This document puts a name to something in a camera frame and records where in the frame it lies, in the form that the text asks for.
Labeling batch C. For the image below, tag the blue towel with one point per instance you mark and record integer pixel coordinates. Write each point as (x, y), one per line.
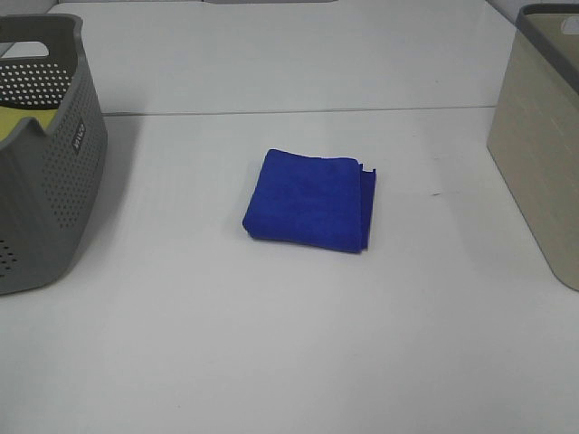
(315, 201)

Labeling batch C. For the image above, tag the beige plastic storage bin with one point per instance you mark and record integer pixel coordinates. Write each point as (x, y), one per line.
(533, 138)

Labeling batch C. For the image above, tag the grey perforated plastic basket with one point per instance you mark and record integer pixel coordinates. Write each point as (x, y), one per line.
(53, 148)

